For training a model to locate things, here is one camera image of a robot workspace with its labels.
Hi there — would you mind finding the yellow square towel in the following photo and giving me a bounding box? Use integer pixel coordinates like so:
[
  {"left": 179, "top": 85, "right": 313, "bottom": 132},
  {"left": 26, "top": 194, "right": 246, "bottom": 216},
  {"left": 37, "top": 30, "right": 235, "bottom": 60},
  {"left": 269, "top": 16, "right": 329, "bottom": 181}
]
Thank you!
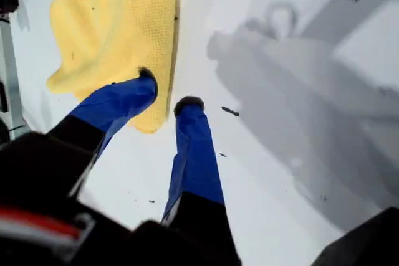
[{"left": 46, "top": 0, "right": 182, "bottom": 135}]

